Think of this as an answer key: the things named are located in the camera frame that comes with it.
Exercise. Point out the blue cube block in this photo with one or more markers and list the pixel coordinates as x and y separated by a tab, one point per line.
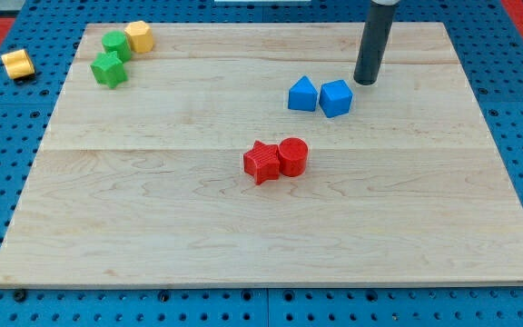
335	98

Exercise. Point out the blue triangle block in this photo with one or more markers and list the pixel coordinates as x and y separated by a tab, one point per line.
302	96

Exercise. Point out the red star block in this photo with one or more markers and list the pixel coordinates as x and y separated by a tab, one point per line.
262	162

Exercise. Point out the wooden board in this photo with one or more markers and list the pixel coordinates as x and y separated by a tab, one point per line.
143	186

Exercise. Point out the red cylinder block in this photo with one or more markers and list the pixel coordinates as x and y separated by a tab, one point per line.
293	154

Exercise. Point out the yellow hexagon block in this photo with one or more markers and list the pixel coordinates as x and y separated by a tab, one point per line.
140	37

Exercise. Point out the green star block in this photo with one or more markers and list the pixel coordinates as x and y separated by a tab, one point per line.
108	69

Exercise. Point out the green cylinder block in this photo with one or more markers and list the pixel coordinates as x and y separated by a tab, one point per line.
116	41

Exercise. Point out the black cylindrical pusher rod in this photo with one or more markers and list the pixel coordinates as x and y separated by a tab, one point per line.
373	41

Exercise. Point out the yellow heart block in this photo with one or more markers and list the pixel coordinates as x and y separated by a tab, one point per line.
18	64

